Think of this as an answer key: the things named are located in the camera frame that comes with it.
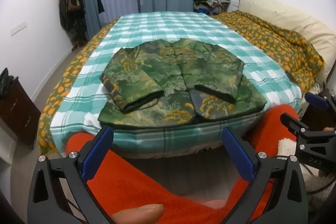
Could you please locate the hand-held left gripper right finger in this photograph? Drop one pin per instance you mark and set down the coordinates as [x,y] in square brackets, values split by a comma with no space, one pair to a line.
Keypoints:
[237,151]

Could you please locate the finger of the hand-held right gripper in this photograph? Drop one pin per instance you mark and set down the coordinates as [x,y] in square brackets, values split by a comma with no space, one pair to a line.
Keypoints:
[292,121]
[316,100]

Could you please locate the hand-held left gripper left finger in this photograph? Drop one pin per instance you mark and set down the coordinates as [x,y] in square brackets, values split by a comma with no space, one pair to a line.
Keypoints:
[98,150]

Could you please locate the green camouflage padded jacket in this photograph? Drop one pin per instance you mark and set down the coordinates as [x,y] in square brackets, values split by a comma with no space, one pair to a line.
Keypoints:
[178,77]

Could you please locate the dark hanging clothes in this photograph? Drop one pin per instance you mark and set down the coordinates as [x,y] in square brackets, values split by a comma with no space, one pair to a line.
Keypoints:
[73,19]

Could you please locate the person's left hand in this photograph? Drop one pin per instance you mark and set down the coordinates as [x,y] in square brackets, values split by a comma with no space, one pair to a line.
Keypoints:
[137,213]

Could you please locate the white fluffy cloth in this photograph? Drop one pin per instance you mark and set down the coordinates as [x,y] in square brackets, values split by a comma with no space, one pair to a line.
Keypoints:
[287,148]

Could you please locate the red fleece pants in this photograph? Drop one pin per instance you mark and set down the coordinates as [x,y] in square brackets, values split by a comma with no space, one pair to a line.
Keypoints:
[147,182]

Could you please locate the orange floral duvet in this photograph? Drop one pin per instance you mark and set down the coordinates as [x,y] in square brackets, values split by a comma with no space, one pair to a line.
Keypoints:
[278,43]

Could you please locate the orange floral bedsheet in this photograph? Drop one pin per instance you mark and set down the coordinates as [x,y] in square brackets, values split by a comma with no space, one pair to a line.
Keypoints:
[56,92]

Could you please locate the cream pillow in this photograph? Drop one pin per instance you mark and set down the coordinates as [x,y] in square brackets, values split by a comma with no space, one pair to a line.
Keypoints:
[294,14]

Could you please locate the dark wooden cabinet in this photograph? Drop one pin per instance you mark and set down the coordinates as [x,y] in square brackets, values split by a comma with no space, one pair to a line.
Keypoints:
[18,111]

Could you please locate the teal plaid blanket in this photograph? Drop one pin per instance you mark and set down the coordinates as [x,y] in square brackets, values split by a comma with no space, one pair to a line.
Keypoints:
[168,27]

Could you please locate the white wall plate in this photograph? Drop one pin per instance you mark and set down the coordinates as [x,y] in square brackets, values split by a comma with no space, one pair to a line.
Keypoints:
[19,28]

